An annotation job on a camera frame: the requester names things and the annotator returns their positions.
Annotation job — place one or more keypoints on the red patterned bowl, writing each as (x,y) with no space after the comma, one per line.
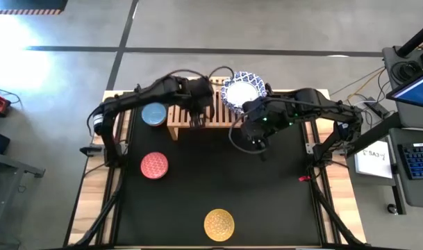
(154,165)

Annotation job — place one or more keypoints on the light blue bowl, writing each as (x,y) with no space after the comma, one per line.
(153,114)

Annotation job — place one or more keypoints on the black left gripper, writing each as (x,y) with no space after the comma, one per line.
(200,93)

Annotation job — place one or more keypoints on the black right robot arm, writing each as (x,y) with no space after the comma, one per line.
(322,104)

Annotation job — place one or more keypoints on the black table mat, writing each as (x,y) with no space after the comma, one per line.
(197,180)

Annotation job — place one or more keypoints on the grey desk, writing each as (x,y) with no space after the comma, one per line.
(416,121)

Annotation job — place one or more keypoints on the black caster wheel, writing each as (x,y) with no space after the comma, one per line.
(392,208)

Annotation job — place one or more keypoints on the backlit black keyboard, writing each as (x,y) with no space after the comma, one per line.
(417,161)

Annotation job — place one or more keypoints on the slatted wooden shelf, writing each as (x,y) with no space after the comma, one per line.
(183,116)

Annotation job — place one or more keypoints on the black pole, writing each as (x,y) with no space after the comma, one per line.
(416,38)

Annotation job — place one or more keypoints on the grey metal stand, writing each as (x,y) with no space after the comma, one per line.
(9,165)

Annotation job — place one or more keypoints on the blue white patterned plate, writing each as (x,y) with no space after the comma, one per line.
(240,92)

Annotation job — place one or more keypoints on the small red object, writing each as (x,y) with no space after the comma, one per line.
(304,178)

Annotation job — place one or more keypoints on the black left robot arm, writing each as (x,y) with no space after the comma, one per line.
(134,97)

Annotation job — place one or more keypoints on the monitor with blue screen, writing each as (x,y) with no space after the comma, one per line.
(416,92)

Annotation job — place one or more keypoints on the hazard striped floor mat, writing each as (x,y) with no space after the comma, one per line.
(27,5)

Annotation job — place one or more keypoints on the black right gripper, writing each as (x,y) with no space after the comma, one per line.
(259,121)

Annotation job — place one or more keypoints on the yellow patterned bowl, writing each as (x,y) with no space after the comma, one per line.
(219,225)

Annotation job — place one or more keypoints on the white paper sign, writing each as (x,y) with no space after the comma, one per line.
(372,165)

